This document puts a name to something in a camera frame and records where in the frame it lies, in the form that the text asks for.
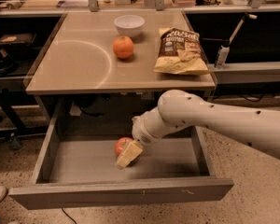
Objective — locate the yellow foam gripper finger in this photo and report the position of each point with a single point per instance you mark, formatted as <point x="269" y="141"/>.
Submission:
<point x="130" y="152"/>

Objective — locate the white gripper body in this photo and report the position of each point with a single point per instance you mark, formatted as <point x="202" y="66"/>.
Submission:
<point x="140" y="132"/>

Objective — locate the red apple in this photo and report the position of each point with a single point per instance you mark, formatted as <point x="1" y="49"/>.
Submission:
<point x="121" y="143"/>

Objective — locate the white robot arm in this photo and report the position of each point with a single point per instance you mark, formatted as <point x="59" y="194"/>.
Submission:
<point x="177" y="110"/>

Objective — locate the grey open drawer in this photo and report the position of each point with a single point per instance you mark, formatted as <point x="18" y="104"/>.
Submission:
<point x="76" y="166"/>

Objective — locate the grey cabinet counter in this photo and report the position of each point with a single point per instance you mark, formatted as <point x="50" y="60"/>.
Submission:
<point x="80" y="58"/>

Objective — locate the yellow brown chip bag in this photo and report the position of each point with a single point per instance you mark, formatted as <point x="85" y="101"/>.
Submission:
<point x="180" y="53"/>

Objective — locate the orange fruit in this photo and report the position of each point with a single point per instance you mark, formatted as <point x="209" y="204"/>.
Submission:
<point x="123" y="47"/>

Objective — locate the white bottle with rod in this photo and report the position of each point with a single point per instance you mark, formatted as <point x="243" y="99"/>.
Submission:
<point x="224" y="49"/>

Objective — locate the white bowl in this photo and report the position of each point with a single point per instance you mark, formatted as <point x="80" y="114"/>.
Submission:
<point x="129" y="25"/>

